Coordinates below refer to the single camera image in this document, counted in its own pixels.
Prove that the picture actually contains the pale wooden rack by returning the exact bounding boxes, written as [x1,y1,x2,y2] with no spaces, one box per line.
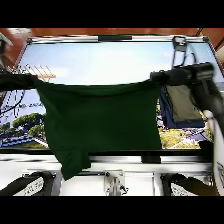
[22,64,57,83]

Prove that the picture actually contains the olive garment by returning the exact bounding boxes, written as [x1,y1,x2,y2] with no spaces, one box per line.
[166,84,203,123]

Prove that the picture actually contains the navy blue garment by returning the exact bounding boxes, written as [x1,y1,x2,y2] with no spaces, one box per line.
[158,84,206,130]

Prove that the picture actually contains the dark green T-shirt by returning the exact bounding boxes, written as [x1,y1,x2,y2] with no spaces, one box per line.
[32,77,164,181]

